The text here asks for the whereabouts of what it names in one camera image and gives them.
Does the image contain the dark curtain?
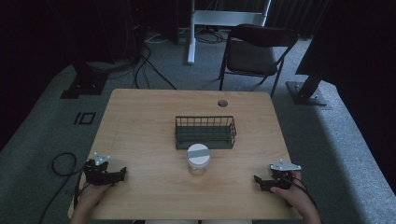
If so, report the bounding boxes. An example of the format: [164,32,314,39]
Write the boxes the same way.
[295,0,396,194]

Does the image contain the black wire basket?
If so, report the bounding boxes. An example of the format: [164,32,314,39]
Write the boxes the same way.
[174,115,237,150]

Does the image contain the black cable loop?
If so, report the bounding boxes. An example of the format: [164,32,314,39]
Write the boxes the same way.
[37,151,87,224]

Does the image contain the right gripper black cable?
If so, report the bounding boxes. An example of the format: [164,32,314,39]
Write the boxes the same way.
[278,170,318,209]

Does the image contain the clear jar with white lid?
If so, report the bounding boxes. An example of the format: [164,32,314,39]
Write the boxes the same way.
[186,143,212,175]

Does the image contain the black stand with base plate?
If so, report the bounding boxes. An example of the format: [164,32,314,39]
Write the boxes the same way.
[60,60,110,100]

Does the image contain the white desk frame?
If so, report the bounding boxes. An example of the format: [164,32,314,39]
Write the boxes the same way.
[187,0,273,65]

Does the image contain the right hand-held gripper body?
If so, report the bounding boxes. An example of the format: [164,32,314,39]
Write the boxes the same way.
[269,159,303,190]

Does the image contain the black folding chair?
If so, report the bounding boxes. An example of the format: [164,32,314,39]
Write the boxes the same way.
[218,23,299,98]

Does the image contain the black floor cables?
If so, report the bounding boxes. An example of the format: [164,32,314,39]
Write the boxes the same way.
[106,43,177,91]

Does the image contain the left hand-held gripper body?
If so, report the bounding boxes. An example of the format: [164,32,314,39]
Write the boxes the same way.
[83,151,111,186]

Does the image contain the person's left hand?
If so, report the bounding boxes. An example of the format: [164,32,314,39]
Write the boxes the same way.
[74,182,115,213]

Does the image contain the person's right hand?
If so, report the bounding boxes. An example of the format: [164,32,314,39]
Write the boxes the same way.
[270,170,313,213]

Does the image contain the black slanted stand with base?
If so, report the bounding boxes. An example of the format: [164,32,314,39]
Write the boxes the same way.
[285,69,329,107]

